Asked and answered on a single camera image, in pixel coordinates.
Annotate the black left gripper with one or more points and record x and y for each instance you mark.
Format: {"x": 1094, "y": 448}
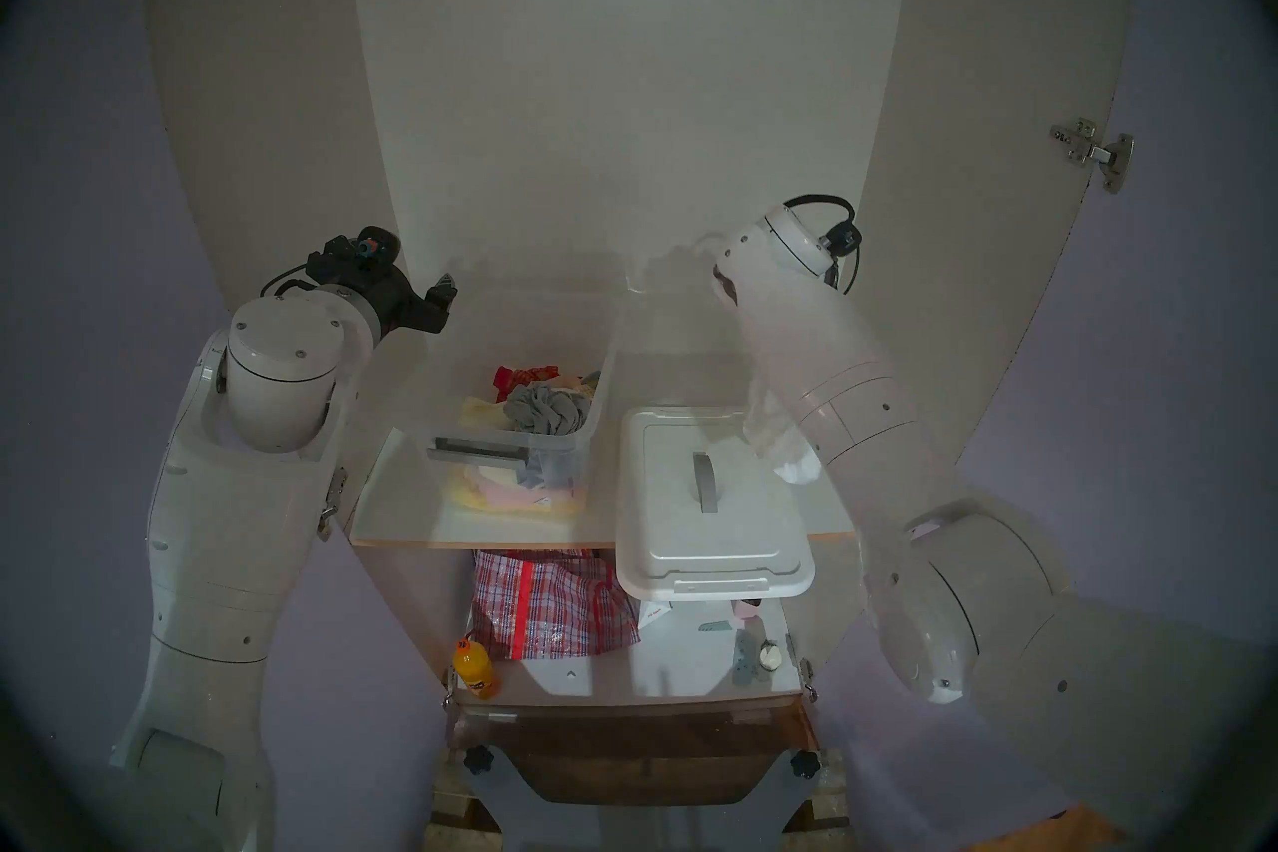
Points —
{"x": 394, "y": 301}

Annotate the clear plastic storage bin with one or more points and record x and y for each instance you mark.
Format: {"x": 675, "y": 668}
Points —
{"x": 599, "y": 451}

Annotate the white bin lid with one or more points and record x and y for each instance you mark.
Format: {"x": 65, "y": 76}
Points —
{"x": 669, "y": 521}

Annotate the white garment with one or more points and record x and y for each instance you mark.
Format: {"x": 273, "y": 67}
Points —
{"x": 799, "y": 466}

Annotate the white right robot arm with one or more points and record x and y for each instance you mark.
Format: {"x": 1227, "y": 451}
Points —
{"x": 849, "y": 381}

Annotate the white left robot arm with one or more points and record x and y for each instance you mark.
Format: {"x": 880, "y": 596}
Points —
{"x": 250, "y": 461}

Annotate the red garment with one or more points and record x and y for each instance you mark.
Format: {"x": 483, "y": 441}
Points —
{"x": 514, "y": 379}

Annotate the pale yellow folded cloth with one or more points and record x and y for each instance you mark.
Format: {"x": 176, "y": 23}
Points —
{"x": 467, "y": 493}

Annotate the pale pink folded cloth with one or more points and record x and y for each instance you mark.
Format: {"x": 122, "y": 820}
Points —
{"x": 499, "y": 486}

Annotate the silver cabinet hinge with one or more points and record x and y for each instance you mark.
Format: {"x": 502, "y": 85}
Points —
{"x": 331, "y": 501}
{"x": 1098, "y": 153}

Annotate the white wardrobe cabinet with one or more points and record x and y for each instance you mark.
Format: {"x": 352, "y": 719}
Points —
{"x": 619, "y": 111}

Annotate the red plaid woven bag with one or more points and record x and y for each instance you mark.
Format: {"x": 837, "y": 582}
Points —
{"x": 549, "y": 610}

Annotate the orange bottle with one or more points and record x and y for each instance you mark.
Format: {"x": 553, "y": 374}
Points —
{"x": 476, "y": 672}

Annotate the small silver door hinge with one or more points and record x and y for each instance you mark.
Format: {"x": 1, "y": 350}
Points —
{"x": 450, "y": 692}
{"x": 807, "y": 680}

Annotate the lavender cabinet door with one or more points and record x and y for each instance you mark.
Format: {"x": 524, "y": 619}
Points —
{"x": 1128, "y": 411}
{"x": 339, "y": 710}

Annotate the small pink item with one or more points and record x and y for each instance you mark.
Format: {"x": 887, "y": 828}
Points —
{"x": 749, "y": 610}

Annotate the black star knob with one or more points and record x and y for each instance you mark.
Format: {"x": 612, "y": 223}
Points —
{"x": 479, "y": 760}
{"x": 807, "y": 763}

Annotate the teal oblong item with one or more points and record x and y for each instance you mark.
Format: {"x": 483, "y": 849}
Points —
{"x": 745, "y": 660}

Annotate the small white round object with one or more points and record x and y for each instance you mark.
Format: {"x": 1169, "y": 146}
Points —
{"x": 771, "y": 655}

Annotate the brown wooden board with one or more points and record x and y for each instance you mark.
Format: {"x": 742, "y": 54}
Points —
{"x": 639, "y": 750}

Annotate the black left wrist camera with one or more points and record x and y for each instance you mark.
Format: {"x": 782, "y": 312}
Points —
{"x": 354, "y": 251}

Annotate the grey robot base frame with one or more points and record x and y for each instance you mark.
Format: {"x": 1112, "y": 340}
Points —
{"x": 639, "y": 830}

